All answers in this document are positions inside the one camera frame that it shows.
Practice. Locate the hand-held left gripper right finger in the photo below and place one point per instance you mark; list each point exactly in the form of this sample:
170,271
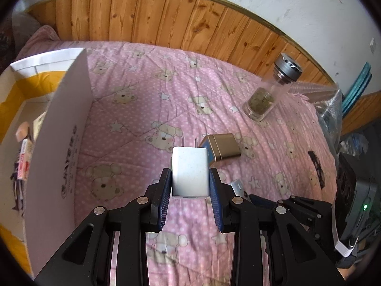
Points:
215,202

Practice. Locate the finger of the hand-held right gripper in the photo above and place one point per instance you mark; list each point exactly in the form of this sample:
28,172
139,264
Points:
312,211

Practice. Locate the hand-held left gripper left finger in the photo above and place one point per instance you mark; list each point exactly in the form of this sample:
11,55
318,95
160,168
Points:
163,202

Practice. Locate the small silver metal box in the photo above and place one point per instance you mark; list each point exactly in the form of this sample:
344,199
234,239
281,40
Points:
238,188

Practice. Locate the white charger plug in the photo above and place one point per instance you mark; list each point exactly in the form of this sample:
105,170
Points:
190,172

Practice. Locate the white and yellow cardboard box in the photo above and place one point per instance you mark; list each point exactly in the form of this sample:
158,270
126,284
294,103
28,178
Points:
59,155

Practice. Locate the red and white card box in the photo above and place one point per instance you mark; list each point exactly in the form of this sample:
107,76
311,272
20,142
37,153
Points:
25,158

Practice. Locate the small black object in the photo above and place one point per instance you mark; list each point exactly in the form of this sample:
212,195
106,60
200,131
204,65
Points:
316,166

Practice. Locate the gold tin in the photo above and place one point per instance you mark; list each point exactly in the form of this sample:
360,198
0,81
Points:
223,147

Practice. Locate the bubble wrap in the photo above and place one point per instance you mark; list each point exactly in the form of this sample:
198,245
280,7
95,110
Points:
327,116

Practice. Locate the teal plastic strips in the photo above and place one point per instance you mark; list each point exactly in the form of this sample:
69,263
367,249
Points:
355,89

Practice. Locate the pink printed blanket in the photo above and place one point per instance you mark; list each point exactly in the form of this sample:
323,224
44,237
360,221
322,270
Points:
125,101

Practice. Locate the glass bottle with metal lid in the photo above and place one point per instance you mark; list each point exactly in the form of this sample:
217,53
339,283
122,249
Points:
263,99

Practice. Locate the wooden headboard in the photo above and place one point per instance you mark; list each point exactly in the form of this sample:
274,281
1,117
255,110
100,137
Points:
166,15

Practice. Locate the dark cloth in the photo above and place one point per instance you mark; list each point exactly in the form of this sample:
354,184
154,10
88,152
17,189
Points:
22,26

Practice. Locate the wall socket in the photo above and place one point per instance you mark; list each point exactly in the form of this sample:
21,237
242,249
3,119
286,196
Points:
372,45

